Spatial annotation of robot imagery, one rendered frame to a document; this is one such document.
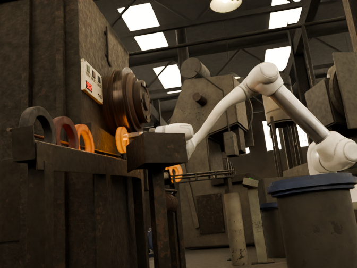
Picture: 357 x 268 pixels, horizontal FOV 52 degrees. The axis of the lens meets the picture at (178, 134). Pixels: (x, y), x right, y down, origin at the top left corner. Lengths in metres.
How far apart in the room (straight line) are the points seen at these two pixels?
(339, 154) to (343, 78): 3.35
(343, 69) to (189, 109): 2.15
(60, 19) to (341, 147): 1.68
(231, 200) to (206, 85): 2.70
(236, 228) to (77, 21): 1.76
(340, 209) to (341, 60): 4.28
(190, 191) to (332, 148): 3.09
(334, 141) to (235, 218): 1.01
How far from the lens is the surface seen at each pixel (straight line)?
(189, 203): 4.97
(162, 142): 1.64
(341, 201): 1.36
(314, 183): 1.30
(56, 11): 2.27
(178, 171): 2.78
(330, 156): 2.15
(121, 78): 2.27
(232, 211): 2.79
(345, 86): 5.38
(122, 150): 2.12
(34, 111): 1.30
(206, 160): 4.96
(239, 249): 2.79
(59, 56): 2.13
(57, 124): 1.44
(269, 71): 2.06
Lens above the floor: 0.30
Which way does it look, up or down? 14 degrees up
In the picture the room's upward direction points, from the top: 5 degrees counter-clockwise
